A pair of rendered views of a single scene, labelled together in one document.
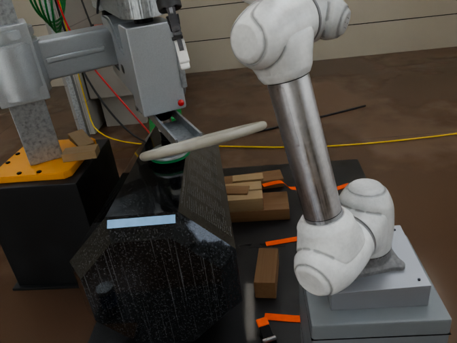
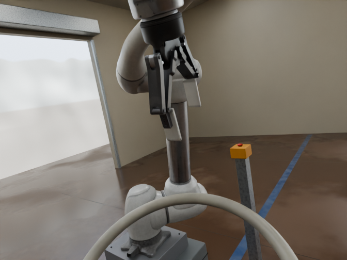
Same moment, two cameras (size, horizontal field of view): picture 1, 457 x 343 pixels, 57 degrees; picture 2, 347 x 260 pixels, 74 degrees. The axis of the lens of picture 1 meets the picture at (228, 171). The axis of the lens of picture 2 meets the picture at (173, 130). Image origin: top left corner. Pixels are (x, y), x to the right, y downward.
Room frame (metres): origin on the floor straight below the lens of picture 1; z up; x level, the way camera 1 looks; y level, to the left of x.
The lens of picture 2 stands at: (1.77, 0.34, 1.54)
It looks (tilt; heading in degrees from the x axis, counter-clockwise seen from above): 8 degrees down; 213
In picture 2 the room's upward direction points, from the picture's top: 10 degrees counter-clockwise
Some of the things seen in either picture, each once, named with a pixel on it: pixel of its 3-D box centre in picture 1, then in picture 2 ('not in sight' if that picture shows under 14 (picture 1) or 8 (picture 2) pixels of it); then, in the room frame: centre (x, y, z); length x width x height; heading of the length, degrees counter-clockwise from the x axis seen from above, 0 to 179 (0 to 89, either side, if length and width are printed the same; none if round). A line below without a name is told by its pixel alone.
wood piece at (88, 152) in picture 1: (81, 152); not in sight; (2.31, 0.86, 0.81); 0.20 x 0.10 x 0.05; 91
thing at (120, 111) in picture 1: (129, 77); not in sight; (5.37, 1.11, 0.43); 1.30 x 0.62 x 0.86; 174
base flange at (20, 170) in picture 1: (46, 158); not in sight; (2.39, 1.10, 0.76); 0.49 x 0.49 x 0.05; 83
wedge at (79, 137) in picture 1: (81, 138); not in sight; (2.54, 0.92, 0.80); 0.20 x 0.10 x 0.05; 34
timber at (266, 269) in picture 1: (266, 271); not in sight; (1.90, -0.15, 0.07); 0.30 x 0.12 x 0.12; 167
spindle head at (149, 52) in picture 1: (149, 66); not in sight; (2.15, 0.33, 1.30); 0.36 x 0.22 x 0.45; 20
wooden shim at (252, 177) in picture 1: (247, 177); not in sight; (3.01, -0.15, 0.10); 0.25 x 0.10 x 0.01; 87
